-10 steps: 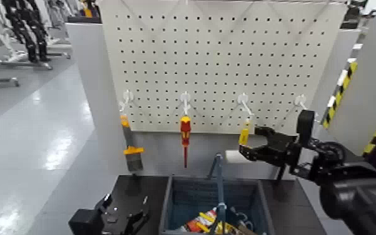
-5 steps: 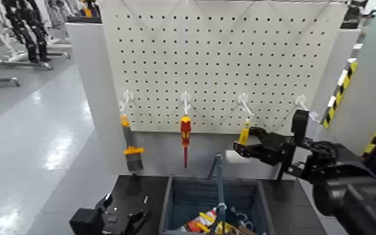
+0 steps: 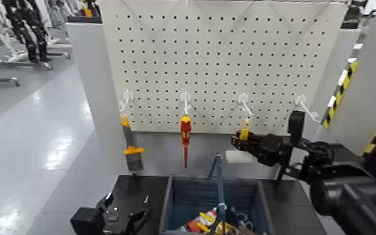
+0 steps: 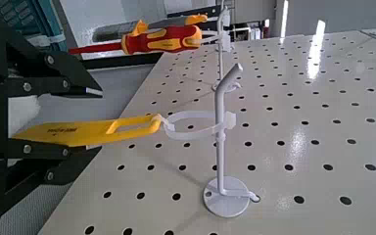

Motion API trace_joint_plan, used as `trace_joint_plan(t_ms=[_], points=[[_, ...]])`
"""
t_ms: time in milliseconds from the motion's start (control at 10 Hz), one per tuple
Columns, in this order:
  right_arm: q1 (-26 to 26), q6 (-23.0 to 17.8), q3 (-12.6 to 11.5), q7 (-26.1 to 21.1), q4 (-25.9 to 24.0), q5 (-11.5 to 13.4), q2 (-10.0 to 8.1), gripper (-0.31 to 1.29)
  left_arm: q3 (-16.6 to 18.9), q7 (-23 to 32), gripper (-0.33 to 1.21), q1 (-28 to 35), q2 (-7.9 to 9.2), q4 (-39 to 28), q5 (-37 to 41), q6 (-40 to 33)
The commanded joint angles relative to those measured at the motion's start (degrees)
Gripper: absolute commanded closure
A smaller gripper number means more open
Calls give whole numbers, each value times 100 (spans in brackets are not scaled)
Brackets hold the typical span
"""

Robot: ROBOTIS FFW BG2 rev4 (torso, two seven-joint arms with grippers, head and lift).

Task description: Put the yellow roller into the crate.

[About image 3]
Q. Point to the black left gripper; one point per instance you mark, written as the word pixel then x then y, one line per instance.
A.
pixel 116 224

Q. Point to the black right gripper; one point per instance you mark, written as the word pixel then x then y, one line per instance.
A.
pixel 275 149

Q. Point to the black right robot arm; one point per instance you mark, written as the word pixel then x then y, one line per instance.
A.
pixel 345 193

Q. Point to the blue grey crate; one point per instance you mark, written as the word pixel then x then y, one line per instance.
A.
pixel 191 197

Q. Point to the white pegboard hook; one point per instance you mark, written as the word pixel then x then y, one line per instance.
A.
pixel 300 99
pixel 185 97
pixel 127 96
pixel 242 98

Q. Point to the red yellow screwdriver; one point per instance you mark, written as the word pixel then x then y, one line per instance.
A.
pixel 185 131

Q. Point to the red white orange package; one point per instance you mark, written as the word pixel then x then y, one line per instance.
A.
pixel 195 225

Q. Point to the grey metal scissors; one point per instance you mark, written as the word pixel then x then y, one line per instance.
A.
pixel 243 218

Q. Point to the white perforated pegboard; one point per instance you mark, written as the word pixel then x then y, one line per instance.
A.
pixel 207 65

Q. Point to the white partition panel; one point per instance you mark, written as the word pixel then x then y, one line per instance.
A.
pixel 91 98

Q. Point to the grey hazard striped panel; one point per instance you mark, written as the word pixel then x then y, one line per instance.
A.
pixel 368 85

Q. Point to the black equipment box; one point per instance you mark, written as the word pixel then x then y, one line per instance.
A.
pixel 352 16

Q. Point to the grey wheeled stand base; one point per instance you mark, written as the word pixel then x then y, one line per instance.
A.
pixel 24 64

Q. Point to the yellow black machine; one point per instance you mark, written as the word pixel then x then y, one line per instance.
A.
pixel 89 11

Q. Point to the black humanoid robot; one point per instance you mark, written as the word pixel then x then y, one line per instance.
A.
pixel 29 29

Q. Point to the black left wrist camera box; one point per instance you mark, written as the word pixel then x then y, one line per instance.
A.
pixel 86 221

